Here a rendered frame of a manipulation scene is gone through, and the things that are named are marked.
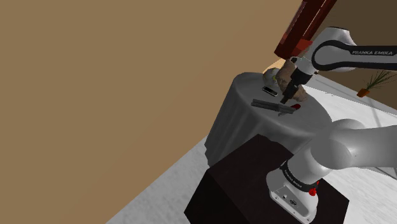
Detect brown rough vase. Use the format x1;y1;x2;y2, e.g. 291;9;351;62
275;59;308;103

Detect pale round object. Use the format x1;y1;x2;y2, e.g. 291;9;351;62
262;67;281;88

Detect black phone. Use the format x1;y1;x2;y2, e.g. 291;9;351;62
261;86;279;97

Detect dark red wooden door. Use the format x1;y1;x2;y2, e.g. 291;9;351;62
274;0;338;60

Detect round table with grey cloth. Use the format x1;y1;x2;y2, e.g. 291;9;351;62
204;71;333;168

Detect potted plant in orange pot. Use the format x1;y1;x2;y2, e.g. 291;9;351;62
356;70;397;99

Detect dark robot stand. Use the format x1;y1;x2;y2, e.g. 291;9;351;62
183;133;351;224

